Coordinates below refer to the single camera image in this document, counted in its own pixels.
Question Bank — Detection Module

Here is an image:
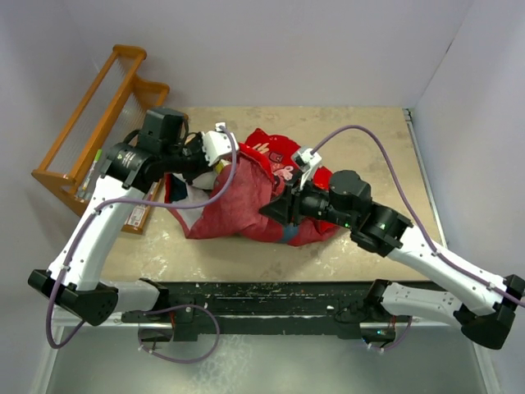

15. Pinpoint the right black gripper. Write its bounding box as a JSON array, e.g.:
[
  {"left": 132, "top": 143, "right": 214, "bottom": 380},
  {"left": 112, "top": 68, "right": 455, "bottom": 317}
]
[{"left": 260, "top": 171, "right": 356, "bottom": 229}]

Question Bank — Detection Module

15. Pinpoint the red printed pillowcase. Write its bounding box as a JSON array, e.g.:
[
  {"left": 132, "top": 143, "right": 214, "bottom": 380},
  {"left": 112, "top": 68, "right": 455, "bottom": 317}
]
[{"left": 168, "top": 128, "right": 338, "bottom": 246}]

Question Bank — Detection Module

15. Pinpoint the white yellow pillow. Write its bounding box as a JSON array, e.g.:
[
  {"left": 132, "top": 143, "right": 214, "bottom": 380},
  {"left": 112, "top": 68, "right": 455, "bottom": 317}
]
[{"left": 164, "top": 169, "right": 228, "bottom": 239}]

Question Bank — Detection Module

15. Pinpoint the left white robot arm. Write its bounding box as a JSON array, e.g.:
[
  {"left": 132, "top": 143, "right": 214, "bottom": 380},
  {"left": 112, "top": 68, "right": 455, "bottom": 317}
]
[{"left": 28, "top": 107, "right": 208, "bottom": 326}]

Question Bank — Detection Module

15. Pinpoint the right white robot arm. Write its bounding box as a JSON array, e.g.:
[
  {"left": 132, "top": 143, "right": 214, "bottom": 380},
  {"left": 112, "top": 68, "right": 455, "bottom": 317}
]
[{"left": 259, "top": 170, "right": 524, "bottom": 350}]

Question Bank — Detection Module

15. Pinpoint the flat red white packet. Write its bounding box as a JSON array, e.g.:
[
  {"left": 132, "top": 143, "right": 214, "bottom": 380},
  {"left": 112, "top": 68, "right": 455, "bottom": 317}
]
[{"left": 126, "top": 204, "right": 147, "bottom": 227}]

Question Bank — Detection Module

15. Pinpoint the green white marker pen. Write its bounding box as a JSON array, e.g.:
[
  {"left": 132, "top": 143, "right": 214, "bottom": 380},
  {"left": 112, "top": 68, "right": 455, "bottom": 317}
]
[{"left": 81, "top": 149, "right": 102, "bottom": 191}]

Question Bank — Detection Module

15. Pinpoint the orange wooden rack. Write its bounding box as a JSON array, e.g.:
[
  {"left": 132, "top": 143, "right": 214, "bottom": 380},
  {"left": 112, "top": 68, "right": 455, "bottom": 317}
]
[{"left": 32, "top": 44, "right": 170, "bottom": 216}]

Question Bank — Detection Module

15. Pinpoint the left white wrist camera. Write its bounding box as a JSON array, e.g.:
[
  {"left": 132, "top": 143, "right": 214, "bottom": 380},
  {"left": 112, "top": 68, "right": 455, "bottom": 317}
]
[{"left": 201, "top": 122, "right": 239, "bottom": 167}]

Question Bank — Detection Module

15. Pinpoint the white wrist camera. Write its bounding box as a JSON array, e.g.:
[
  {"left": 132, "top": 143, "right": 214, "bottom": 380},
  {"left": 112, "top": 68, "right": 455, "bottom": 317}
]
[
  {"left": 291, "top": 147, "right": 322, "bottom": 190},
  {"left": 201, "top": 122, "right": 239, "bottom": 167}
]

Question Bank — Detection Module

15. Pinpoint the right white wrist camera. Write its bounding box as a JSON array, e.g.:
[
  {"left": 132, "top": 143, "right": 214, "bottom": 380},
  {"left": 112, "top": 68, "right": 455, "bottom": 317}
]
[{"left": 291, "top": 147, "right": 322, "bottom": 190}]

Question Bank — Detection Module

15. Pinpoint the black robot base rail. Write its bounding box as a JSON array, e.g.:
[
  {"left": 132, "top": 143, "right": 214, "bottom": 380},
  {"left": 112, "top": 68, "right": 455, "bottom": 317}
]
[{"left": 70, "top": 281, "right": 456, "bottom": 341}]

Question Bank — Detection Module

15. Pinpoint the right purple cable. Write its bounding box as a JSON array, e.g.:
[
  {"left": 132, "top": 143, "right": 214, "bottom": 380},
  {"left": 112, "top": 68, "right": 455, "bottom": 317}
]
[{"left": 309, "top": 125, "right": 525, "bottom": 352}]

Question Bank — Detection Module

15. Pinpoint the purple cable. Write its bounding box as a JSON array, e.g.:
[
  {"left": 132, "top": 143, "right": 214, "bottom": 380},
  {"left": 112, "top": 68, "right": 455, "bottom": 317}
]
[
  {"left": 45, "top": 124, "right": 239, "bottom": 364},
  {"left": 309, "top": 125, "right": 525, "bottom": 352}
]

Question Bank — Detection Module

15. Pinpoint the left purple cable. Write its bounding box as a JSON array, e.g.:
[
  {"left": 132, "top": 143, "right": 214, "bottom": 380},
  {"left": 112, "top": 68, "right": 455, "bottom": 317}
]
[{"left": 45, "top": 124, "right": 239, "bottom": 364}]

